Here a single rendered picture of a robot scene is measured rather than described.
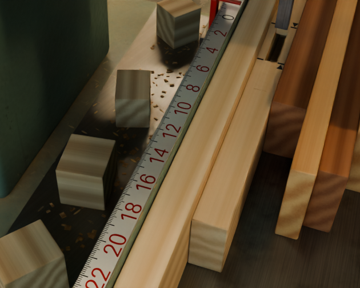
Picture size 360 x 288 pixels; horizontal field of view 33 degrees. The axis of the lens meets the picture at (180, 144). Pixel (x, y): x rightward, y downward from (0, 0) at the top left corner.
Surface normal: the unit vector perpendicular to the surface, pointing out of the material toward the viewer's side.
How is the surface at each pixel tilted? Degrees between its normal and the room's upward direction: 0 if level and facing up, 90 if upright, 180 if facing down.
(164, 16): 90
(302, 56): 0
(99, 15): 90
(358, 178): 90
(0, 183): 90
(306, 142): 0
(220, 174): 0
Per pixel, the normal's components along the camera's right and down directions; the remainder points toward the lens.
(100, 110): 0.04, -0.70
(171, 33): -0.81, 0.40
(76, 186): -0.18, 0.70
